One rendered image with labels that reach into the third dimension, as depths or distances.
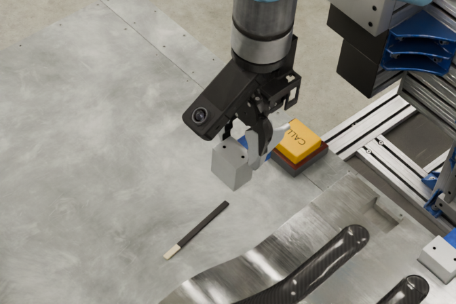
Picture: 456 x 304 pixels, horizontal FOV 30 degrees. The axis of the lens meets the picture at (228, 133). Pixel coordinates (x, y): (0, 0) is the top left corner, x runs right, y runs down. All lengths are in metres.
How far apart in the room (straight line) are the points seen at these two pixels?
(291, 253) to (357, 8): 0.48
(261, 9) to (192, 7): 1.86
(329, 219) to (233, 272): 0.17
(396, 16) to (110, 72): 0.50
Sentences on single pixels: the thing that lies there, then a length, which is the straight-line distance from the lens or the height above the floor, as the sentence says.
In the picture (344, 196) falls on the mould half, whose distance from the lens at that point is 1.26.
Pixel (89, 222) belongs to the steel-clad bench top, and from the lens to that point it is 1.32.
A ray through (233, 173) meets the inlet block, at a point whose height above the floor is 0.95.
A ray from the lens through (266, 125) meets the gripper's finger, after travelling 1.11.
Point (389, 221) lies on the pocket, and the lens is 1.28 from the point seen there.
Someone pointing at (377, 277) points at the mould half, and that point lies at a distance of 1.20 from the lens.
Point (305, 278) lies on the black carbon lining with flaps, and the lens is 1.19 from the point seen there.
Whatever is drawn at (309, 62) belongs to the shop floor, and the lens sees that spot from 2.69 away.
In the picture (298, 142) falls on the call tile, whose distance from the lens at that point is 1.38.
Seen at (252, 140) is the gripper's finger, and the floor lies 1.01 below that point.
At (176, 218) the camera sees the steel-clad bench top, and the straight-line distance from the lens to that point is 1.32.
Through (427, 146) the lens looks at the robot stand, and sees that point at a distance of 2.26.
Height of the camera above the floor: 1.89
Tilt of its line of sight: 50 degrees down
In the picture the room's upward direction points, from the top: 5 degrees clockwise
